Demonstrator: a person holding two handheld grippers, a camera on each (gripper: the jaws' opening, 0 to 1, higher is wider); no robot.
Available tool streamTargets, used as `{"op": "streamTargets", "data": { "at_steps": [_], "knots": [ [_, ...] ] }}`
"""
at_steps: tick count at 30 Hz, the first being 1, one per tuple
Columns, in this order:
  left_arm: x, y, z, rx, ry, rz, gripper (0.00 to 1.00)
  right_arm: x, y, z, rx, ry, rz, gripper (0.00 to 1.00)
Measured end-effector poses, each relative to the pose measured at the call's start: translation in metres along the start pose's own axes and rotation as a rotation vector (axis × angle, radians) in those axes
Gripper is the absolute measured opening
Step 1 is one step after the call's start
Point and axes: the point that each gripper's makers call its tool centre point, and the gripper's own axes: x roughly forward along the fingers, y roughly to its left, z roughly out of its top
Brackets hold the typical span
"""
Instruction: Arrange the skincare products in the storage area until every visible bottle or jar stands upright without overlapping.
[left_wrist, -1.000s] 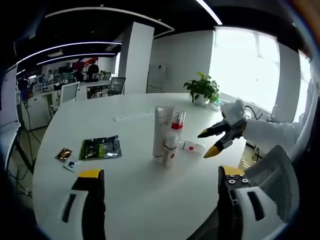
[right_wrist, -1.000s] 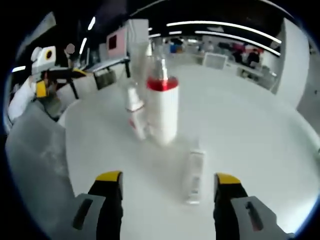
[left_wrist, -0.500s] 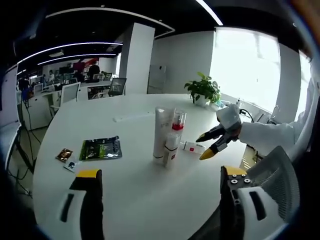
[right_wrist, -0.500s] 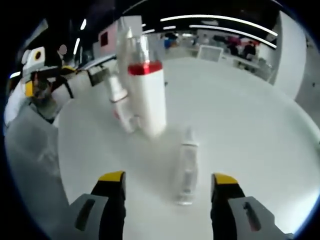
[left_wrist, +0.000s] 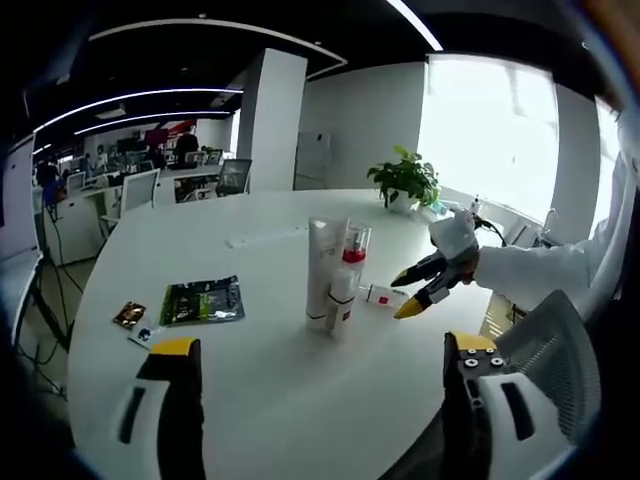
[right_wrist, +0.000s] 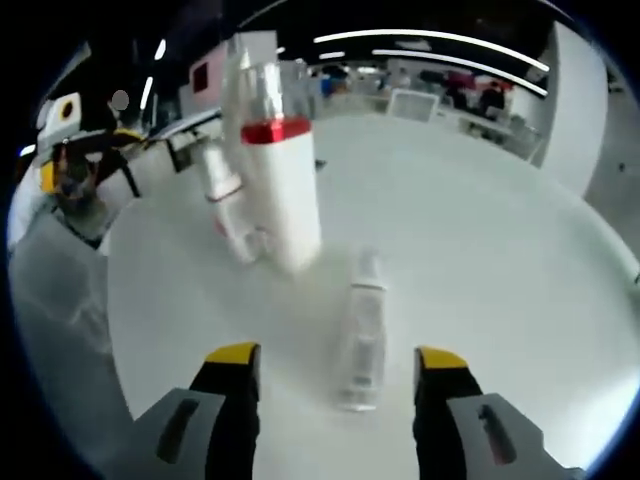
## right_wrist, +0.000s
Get red collar skincare pump bottle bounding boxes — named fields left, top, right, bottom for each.
left=241, top=59, right=324, bottom=274

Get pink panel dark red square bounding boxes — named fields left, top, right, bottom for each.
left=188, top=52, right=227, bottom=99

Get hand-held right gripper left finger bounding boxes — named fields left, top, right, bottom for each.
left=130, top=341, right=262, bottom=480

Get long ceiling light strip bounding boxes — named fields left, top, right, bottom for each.
left=371, top=47, right=550, bottom=96
left=313, top=28, right=551, bottom=73

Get white mesh office chair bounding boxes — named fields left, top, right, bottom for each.
left=387, top=88, right=441, bottom=122

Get white workbench black legs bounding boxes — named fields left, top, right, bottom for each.
left=122, top=106, right=224, bottom=199

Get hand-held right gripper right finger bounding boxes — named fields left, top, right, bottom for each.
left=412, top=345, right=589, bottom=480

